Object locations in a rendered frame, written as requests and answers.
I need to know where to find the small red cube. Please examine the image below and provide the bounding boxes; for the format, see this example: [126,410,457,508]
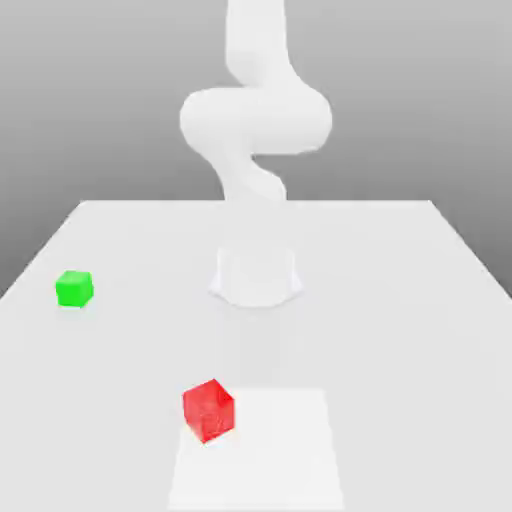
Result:
[181,377,237,445]

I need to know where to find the small green cube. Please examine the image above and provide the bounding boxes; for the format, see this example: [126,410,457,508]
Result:
[54,269,96,309]

